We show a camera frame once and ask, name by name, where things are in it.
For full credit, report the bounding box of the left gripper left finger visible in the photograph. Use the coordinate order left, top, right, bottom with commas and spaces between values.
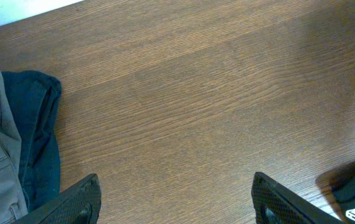
15, 174, 101, 224

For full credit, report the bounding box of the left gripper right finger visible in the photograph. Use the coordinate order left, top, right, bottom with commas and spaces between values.
251, 172, 343, 224

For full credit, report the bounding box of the navy folded garment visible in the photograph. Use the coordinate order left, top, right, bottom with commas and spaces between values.
2, 70, 62, 212

